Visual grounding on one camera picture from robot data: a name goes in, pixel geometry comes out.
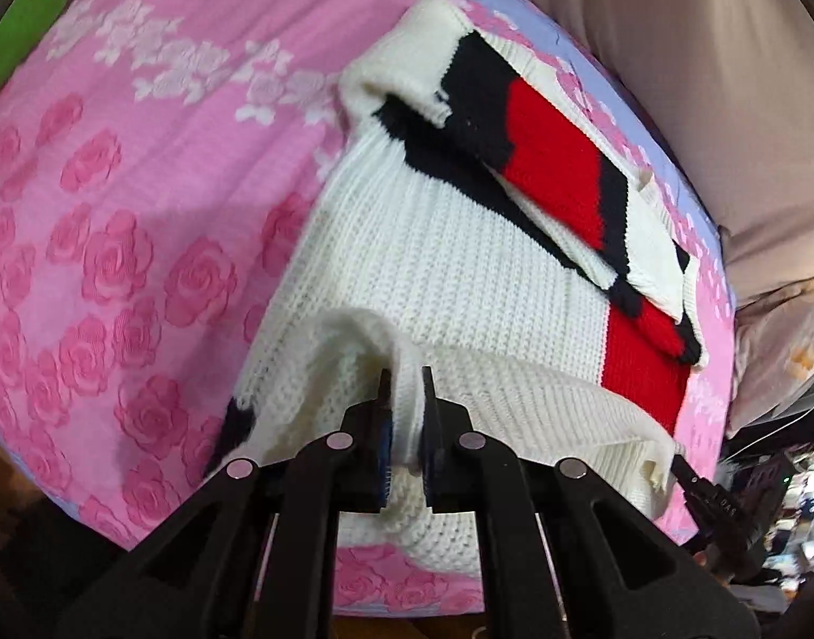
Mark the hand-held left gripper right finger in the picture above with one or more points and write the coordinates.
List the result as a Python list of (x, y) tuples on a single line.
[(431, 459)]

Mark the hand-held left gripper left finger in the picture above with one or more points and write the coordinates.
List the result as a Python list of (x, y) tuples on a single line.
[(382, 459)]

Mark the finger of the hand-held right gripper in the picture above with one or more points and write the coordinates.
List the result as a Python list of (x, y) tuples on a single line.
[(687, 479)]

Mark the white red black knit sweater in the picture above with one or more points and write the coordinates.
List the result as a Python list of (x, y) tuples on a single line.
[(460, 319)]

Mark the pink rose print blanket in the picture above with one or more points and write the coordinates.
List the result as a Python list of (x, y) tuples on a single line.
[(127, 226)]

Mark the beige curtain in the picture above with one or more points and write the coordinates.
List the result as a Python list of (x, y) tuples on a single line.
[(706, 80)]

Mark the green cloth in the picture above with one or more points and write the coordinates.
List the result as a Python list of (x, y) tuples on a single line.
[(27, 20)]

